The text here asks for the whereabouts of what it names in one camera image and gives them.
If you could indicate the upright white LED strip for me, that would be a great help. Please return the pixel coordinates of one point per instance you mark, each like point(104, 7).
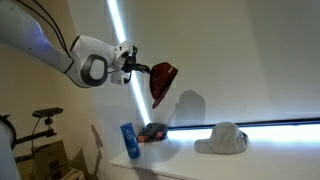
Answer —
point(133, 90)

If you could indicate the dark red baseball cap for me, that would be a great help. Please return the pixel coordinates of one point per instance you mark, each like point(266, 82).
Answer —
point(161, 80)

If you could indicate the black rail strip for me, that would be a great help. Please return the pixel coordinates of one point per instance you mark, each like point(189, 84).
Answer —
point(266, 122)

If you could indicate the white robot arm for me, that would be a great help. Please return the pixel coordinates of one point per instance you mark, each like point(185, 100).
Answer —
point(33, 36)

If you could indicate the brown cardboard box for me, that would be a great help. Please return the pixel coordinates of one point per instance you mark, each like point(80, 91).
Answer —
point(50, 158)

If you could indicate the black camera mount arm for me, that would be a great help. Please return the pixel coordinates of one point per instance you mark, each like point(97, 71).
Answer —
point(33, 135)

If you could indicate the light grey baseball cap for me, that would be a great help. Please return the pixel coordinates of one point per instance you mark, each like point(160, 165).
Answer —
point(223, 138)

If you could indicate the dark grey orange cap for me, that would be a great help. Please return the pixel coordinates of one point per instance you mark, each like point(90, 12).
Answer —
point(155, 130)

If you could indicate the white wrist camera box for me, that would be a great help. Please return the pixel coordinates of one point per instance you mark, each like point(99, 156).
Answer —
point(119, 78)

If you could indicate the blue tennis ball container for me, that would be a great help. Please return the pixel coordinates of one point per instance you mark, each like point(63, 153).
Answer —
point(130, 141)

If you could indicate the level white LED strip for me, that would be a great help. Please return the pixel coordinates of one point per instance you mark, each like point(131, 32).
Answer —
point(283, 133)

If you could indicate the black camera bar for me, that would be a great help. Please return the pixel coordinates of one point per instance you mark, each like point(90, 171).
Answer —
point(47, 112)

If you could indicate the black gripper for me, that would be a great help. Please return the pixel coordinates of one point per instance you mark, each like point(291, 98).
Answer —
point(129, 61)

